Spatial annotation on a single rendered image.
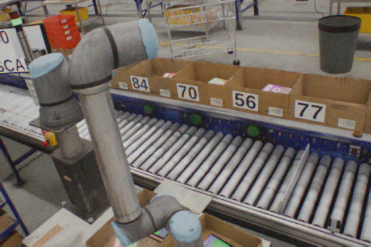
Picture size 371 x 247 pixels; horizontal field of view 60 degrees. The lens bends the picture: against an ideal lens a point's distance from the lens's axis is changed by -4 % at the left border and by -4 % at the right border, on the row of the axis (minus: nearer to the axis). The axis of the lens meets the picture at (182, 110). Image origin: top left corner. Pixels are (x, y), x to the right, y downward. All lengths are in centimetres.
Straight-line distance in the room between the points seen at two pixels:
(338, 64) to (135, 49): 387
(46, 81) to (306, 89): 149
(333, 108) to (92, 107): 130
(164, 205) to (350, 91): 137
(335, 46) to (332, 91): 236
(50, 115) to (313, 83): 149
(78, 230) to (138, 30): 110
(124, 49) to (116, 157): 30
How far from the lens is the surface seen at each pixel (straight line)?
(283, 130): 196
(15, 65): 238
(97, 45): 87
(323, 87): 214
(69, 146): 158
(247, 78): 227
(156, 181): 185
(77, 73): 87
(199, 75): 244
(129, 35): 89
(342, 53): 452
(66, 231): 175
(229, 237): 150
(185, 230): 104
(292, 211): 162
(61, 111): 147
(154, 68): 266
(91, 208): 174
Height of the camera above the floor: 194
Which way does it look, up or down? 30 degrees down
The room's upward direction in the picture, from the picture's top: 9 degrees counter-clockwise
